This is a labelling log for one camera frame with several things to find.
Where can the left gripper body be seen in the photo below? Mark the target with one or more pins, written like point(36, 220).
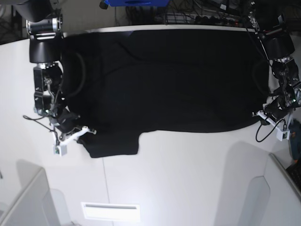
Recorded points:
point(277, 109)

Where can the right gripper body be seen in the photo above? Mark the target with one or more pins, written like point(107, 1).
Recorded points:
point(65, 122)

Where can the black T-shirt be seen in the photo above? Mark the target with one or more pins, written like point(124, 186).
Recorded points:
point(204, 81)

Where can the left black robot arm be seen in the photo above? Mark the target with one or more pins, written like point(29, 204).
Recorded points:
point(277, 46)

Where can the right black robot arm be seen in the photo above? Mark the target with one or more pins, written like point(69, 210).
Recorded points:
point(44, 26)

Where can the blue glue gun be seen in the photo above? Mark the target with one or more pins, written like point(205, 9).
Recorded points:
point(295, 140)

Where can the black keyboard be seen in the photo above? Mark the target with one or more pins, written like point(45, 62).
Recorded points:
point(294, 172)

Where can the right white partition panel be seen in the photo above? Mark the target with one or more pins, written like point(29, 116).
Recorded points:
point(272, 199)

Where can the white partition panel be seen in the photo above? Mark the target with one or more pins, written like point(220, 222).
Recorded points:
point(272, 199)
point(33, 206)

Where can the left white partition panel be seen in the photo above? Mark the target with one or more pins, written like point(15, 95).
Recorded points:
point(33, 206)

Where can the black power strip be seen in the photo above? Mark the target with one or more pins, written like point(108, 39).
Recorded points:
point(205, 20)

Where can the blue box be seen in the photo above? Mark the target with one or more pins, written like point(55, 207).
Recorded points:
point(132, 3)

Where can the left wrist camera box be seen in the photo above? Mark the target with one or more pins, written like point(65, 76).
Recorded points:
point(282, 135)

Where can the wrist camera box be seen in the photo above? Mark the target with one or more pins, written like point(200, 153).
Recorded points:
point(60, 150)
point(282, 135)

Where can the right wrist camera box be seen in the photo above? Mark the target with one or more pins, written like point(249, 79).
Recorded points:
point(60, 150)

